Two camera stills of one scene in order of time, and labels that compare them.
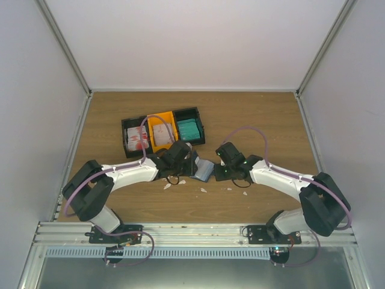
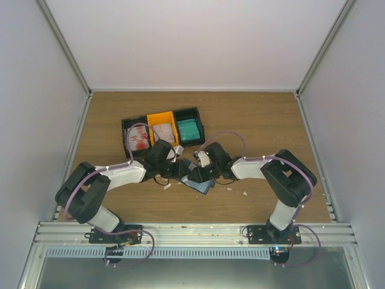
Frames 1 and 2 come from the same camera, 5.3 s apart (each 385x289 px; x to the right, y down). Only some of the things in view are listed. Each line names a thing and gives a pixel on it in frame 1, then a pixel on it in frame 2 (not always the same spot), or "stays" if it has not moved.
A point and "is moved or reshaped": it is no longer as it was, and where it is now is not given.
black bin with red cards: (131, 133) stays
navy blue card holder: (205, 168) is moved or reshaped
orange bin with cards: (160, 135) stays
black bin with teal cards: (189, 126) stays
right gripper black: (219, 176) to (200, 176)
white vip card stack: (162, 135) stays
